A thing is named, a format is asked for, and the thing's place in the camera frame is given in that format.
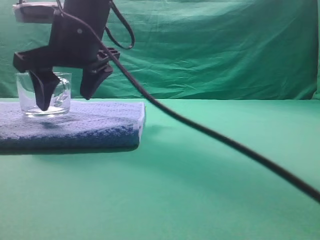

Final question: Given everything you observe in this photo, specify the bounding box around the green cloth backdrop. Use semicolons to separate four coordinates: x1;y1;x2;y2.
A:
0;0;320;101

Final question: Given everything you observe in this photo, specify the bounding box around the grey camera box on gripper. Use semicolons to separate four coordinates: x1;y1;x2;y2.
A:
12;0;58;24

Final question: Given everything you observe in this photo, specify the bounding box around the folded blue towel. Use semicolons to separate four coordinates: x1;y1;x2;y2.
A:
0;101;146;151

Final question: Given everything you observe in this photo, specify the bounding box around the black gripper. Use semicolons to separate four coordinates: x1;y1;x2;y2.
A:
13;0;115;111

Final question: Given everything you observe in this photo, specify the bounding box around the thick black cable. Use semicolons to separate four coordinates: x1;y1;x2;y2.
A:
56;0;320;204

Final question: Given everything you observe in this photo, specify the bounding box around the transparent glass cup with handle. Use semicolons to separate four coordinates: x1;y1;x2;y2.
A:
15;72;72;118

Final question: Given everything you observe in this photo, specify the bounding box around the thin black looped cable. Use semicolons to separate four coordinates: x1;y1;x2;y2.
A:
104;0;136;50

